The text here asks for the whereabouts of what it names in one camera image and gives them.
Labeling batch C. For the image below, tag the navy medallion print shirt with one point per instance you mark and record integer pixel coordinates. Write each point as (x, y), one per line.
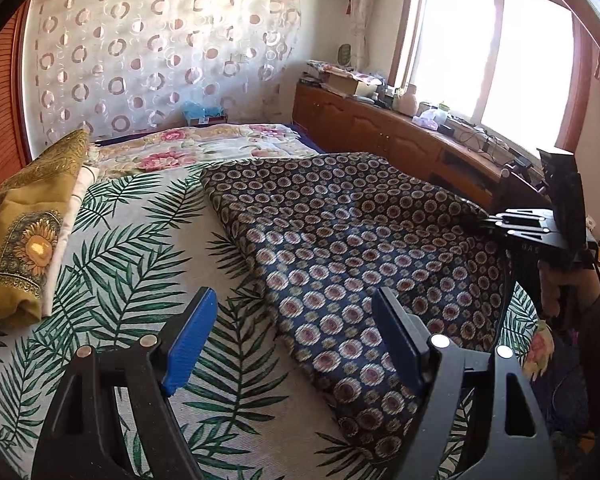
(355, 260)

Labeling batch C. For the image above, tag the circle print sheer curtain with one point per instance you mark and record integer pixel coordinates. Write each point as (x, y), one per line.
(155, 50)

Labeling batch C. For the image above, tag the wooden cabinet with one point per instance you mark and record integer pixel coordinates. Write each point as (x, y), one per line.
(360, 125)

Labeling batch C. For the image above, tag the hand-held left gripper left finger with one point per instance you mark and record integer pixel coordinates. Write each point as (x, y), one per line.
(187, 345)

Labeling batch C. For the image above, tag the white plastic bag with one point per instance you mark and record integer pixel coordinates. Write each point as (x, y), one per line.
(430, 119)

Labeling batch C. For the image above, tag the small round fan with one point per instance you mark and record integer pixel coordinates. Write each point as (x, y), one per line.
(345, 54)

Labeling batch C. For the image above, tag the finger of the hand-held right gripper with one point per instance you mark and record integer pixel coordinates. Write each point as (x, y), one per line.
(495, 223)

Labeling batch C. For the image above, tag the person's right hand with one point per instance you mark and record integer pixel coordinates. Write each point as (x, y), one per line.
(547, 285)

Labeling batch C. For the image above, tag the wooden slatted door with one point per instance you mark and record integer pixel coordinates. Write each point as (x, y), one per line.
(0, 110)

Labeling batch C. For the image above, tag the beige window curtain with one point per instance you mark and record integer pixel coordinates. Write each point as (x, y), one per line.
(362, 10)

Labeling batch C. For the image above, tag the floral blanket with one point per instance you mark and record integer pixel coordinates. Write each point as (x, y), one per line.
(190, 147)

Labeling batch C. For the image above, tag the gold patterned pillow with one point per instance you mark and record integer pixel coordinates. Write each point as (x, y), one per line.
(25, 250)

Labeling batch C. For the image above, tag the pink bottle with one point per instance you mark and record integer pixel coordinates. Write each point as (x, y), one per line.
(408, 101)

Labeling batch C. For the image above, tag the leaf print bedsheet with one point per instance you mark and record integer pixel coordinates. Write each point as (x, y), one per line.
(145, 260)

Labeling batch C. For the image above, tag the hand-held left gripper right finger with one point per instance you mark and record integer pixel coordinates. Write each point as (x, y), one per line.
(402, 345)

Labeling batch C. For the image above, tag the cardboard box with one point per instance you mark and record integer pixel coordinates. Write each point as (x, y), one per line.
(347, 84)

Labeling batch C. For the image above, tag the window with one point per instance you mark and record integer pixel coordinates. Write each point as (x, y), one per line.
(460, 50)

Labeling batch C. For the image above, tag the teal plastic bag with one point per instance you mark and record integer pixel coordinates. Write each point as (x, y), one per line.
(202, 110)

